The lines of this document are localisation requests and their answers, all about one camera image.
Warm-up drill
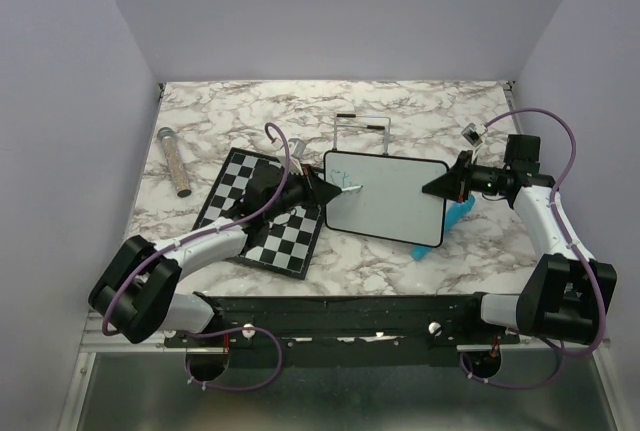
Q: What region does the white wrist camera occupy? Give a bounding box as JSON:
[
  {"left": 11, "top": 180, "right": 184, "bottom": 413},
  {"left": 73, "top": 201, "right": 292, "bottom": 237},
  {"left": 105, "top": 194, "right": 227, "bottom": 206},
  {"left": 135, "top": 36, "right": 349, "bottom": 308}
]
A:
[
  {"left": 461, "top": 123, "right": 487, "bottom": 149},
  {"left": 288, "top": 138, "right": 306, "bottom": 160}
]

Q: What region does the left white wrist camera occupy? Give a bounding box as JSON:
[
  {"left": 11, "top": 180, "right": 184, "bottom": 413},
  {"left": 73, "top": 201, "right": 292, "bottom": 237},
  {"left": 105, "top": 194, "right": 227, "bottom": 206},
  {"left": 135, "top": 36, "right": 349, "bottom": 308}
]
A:
[{"left": 288, "top": 138, "right": 306, "bottom": 160}]

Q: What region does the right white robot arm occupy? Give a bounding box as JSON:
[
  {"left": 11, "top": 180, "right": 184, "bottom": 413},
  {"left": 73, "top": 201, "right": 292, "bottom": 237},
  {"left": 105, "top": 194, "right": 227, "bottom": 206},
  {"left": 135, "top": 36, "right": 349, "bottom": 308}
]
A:
[{"left": 422, "top": 134, "right": 617, "bottom": 350}]

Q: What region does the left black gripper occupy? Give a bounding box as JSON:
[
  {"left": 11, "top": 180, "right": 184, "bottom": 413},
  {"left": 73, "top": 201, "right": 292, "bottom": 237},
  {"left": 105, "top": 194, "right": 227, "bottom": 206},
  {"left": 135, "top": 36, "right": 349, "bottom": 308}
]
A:
[{"left": 265, "top": 163, "right": 342, "bottom": 221}]

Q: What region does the aluminium frame rail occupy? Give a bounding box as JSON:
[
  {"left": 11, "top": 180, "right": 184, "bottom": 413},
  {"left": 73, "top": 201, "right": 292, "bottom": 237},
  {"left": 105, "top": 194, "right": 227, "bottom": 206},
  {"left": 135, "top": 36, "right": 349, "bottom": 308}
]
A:
[{"left": 79, "top": 308, "right": 614, "bottom": 352}]

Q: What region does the black framed whiteboard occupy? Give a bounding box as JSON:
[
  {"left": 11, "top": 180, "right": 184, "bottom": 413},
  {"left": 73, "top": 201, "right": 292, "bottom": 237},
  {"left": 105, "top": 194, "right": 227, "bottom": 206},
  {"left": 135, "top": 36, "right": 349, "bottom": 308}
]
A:
[{"left": 323, "top": 150, "right": 449, "bottom": 247}]

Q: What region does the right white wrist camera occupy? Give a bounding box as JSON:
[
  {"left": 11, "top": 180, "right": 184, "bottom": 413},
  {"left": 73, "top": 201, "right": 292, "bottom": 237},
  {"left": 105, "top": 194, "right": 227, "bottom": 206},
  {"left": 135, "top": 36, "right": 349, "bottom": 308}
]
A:
[{"left": 461, "top": 123, "right": 487, "bottom": 149}]

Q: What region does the black and white chessboard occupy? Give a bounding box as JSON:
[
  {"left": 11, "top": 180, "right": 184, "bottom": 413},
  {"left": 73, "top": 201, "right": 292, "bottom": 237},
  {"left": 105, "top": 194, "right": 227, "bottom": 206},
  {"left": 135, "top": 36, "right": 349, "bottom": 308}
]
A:
[{"left": 193, "top": 147, "right": 325, "bottom": 280}]

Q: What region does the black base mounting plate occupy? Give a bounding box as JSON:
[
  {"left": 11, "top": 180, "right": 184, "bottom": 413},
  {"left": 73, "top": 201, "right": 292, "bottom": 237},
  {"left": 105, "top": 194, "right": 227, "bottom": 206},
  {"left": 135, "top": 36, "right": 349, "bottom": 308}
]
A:
[{"left": 102, "top": 293, "right": 586, "bottom": 370}]

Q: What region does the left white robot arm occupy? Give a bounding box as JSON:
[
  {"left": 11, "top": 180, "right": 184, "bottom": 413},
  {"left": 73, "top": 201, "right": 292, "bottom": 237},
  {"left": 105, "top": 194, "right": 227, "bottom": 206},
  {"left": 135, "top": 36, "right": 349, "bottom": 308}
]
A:
[{"left": 88, "top": 165, "right": 342, "bottom": 346}]

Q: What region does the glittery silver tube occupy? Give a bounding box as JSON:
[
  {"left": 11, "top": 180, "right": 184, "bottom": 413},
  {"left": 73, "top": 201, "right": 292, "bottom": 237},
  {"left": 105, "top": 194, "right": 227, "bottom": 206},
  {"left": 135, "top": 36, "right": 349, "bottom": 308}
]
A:
[{"left": 157, "top": 127, "right": 192, "bottom": 198}]

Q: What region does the blue cylindrical tube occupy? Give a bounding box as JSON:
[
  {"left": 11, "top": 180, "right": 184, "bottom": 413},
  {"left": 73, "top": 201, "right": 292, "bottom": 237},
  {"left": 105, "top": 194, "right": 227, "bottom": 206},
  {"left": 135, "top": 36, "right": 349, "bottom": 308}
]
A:
[{"left": 410, "top": 195, "right": 476, "bottom": 261}]

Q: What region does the wire whiteboard stand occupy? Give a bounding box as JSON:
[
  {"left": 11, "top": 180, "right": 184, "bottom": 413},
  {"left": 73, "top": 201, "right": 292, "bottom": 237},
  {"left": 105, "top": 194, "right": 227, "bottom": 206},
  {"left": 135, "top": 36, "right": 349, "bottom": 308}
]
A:
[{"left": 331, "top": 113, "right": 392, "bottom": 156}]

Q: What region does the white green marker pen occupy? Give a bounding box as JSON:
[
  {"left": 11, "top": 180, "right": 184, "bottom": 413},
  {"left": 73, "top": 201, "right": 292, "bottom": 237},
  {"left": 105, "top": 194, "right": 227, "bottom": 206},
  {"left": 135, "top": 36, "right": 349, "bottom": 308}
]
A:
[{"left": 341, "top": 185, "right": 363, "bottom": 193}]

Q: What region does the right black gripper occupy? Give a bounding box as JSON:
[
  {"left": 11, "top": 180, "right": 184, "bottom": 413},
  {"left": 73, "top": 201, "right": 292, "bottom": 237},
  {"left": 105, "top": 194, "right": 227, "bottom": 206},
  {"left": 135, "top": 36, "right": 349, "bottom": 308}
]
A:
[{"left": 422, "top": 150, "right": 502, "bottom": 203}]

